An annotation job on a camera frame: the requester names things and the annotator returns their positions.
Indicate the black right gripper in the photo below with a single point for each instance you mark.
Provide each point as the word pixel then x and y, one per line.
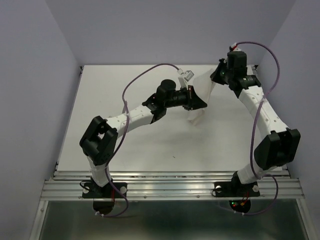
pixel 221 63

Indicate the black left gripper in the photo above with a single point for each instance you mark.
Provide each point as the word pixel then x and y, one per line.
pixel 192 101

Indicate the white cloth napkin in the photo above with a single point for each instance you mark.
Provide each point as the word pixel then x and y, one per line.
pixel 203 86

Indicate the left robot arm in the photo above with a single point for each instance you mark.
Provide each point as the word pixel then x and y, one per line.
pixel 104 136

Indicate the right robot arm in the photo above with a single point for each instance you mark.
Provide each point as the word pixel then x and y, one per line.
pixel 244 175

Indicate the silver table knife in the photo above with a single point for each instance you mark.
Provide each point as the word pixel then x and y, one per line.
pixel 125 107

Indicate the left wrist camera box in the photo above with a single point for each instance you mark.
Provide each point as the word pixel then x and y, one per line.
pixel 184 77

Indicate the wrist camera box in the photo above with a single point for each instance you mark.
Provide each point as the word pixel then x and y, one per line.
pixel 184 77
pixel 234 48

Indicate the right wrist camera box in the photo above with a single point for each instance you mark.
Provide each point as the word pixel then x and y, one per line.
pixel 234 48

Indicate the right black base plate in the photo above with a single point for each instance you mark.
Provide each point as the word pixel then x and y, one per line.
pixel 227 189

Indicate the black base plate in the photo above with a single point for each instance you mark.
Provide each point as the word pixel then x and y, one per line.
pixel 90 190
pixel 227 189

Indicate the aluminium right side rail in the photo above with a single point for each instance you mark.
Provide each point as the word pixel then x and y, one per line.
pixel 278 142

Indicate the aluminium rail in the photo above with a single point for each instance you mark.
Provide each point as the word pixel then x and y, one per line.
pixel 278 142
pixel 168 185

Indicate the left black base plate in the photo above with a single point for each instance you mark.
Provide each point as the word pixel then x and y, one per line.
pixel 90 190

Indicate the aluminium front rail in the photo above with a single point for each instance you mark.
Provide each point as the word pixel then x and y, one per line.
pixel 168 185

